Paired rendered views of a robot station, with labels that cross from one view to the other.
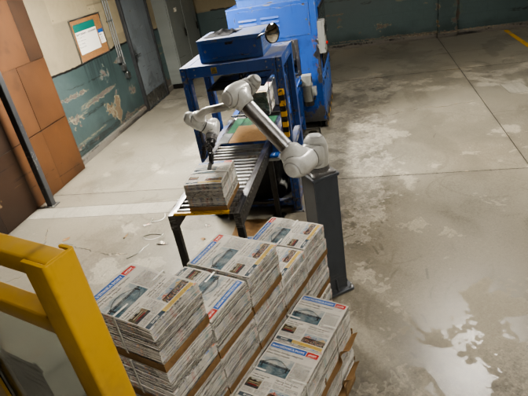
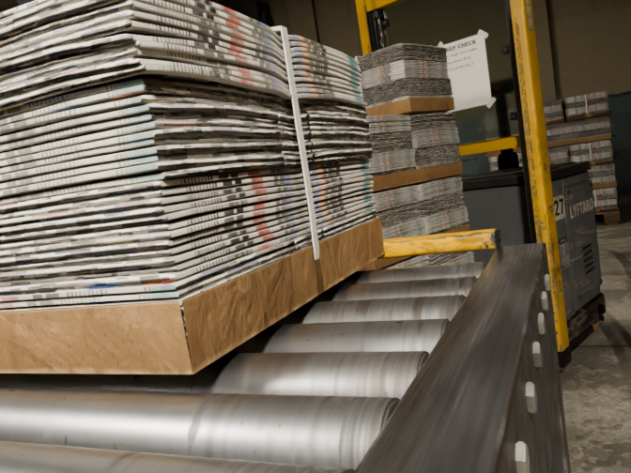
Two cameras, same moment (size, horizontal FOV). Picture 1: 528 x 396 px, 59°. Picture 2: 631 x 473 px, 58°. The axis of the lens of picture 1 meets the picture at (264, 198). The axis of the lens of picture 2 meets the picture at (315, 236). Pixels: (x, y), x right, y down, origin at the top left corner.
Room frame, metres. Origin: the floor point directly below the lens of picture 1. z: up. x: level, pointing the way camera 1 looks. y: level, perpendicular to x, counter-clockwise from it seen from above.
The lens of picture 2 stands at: (3.62, 0.58, 0.91)
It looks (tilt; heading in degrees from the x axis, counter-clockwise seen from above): 6 degrees down; 190
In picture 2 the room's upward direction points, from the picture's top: 9 degrees counter-clockwise
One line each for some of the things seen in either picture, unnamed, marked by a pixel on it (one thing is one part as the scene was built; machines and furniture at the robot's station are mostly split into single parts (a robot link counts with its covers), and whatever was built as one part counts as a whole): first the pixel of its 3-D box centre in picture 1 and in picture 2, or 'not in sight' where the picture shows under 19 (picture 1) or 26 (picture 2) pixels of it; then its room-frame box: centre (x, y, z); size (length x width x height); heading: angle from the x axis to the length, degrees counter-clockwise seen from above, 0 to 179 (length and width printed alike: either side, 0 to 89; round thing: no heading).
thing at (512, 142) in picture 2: not in sight; (458, 150); (1.09, 0.82, 0.92); 0.57 x 0.01 x 0.05; 56
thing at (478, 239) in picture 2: (201, 213); (319, 253); (2.92, 0.46, 0.81); 0.43 x 0.03 x 0.02; 75
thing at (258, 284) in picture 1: (235, 272); not in sight; (1.97, 0.21, 0.95); 0.38 x 0.29 x 0.23; 55
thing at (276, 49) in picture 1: (238, 60); not in sight; (4.54, 0.01, 1.50); 0.94 x 0.68 x 0.10; 75
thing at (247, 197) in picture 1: (256, 177); not in sight; (3.49, 0.03, 0.74); 1.34 x 0.05 x 0.12; 165
